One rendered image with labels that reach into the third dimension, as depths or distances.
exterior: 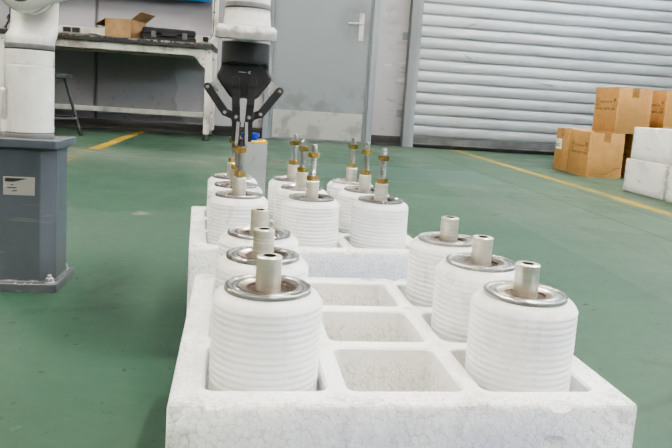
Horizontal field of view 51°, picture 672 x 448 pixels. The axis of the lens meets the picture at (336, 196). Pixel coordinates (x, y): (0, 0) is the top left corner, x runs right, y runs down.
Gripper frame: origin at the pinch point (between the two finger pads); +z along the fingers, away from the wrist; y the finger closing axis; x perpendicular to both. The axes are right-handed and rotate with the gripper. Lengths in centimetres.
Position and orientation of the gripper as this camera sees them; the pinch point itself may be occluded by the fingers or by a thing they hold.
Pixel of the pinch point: (241, 133)
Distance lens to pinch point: 112.9
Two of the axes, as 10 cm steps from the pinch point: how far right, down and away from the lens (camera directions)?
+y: -9.9, -0.5, -1.3
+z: -0.7, 9.9, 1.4
